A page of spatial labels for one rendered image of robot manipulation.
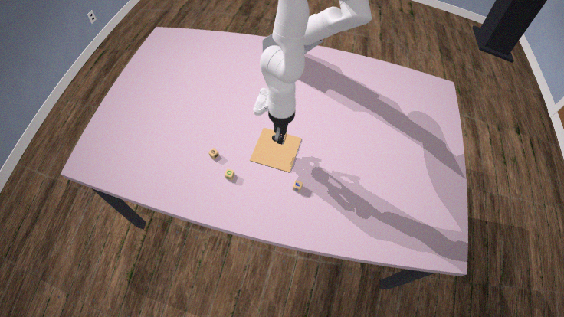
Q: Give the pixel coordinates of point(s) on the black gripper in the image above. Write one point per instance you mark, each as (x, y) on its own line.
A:
(280, 127)

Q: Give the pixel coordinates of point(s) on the tan flat mat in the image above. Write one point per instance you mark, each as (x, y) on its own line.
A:
(268, 152)

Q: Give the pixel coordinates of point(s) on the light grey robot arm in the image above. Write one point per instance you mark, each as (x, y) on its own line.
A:
(292, 25)

